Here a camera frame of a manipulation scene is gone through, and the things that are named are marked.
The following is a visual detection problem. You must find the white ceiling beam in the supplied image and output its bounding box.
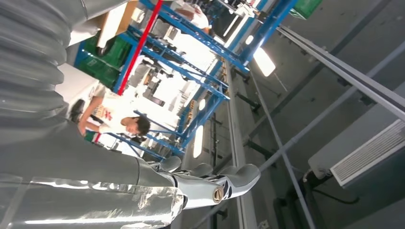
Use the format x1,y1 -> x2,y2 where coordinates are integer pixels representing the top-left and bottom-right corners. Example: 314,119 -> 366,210
223,60 -> 258,229

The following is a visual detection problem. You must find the thin ceiling pipe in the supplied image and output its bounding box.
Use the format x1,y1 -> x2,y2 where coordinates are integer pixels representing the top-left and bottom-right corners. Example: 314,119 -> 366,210
250,73 -> 317,229

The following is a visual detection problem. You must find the cardboard box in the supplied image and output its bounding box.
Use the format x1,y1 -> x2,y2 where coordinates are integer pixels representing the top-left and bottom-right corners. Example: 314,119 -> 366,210
96,0 -> 140,48

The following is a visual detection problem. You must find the green plastic crate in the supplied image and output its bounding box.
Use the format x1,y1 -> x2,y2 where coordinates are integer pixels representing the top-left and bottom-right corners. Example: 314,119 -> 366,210
77,34 -> 132,89
289,0 -> 324,20

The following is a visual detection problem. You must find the ceiling air conditioner vent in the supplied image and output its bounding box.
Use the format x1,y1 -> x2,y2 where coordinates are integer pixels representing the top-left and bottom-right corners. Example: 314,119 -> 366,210
308,104 -> 405,188

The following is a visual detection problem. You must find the ceiling light panel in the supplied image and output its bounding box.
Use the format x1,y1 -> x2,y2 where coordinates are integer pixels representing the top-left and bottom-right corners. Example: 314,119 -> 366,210
193,125 -> 204,159
253,46 -> 276,77

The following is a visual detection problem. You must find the blue storage rack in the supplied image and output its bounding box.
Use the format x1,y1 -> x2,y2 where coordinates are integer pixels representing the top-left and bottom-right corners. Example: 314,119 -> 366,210
74,0 -> 298,160

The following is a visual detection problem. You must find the red strap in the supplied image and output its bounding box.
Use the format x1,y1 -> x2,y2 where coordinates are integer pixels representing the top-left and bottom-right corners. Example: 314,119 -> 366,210
117,0 -> 164,95

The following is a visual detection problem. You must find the person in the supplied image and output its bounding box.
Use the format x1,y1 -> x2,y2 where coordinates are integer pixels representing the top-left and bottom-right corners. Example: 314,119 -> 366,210
77,83 -> 151,143

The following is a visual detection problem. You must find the grey ceiling rail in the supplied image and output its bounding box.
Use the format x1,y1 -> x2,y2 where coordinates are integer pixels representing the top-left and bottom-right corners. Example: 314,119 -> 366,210
277,25 -> 405,122

